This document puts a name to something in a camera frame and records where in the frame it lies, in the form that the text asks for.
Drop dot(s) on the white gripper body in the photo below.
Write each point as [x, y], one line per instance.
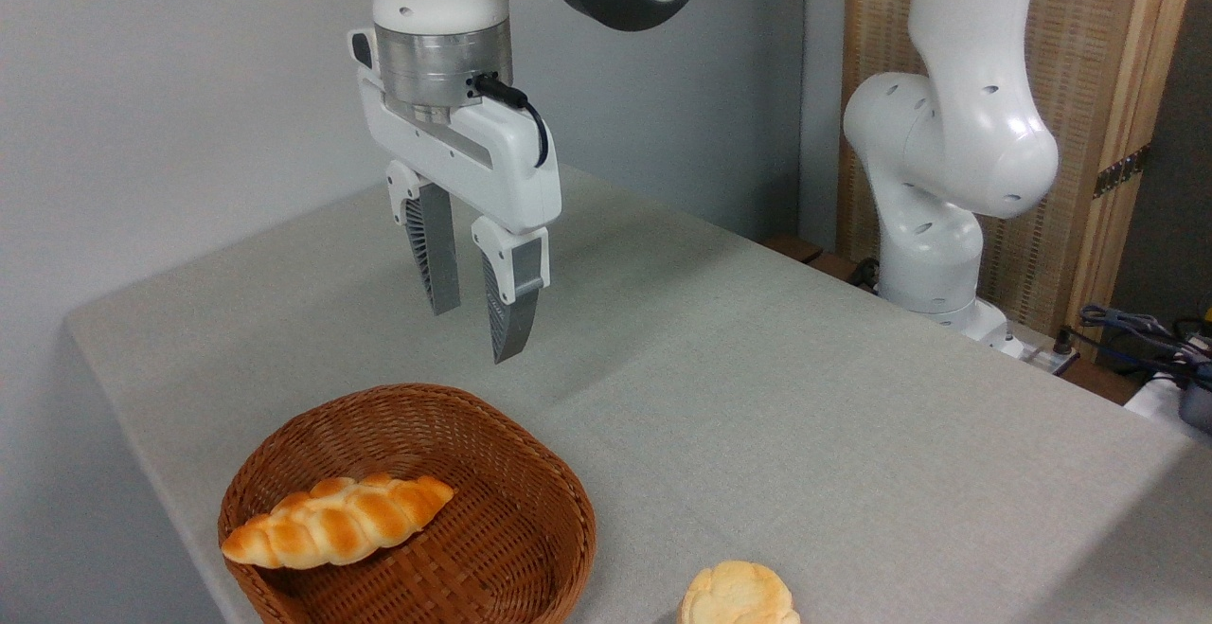
[454, 155]

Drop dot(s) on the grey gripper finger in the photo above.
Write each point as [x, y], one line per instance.
[513, 312]
[437, 255]

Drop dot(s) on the round pale bread roll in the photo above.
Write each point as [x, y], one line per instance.
[739, 597]

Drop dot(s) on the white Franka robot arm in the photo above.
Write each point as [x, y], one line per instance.
[952, 132]

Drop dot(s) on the brown wicker basket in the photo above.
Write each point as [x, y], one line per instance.
[492, 520]

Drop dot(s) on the braided golden bread loaf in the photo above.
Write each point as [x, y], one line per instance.
[331, 525]

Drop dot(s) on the bamboo folding screen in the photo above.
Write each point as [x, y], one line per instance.
[1089, 37]

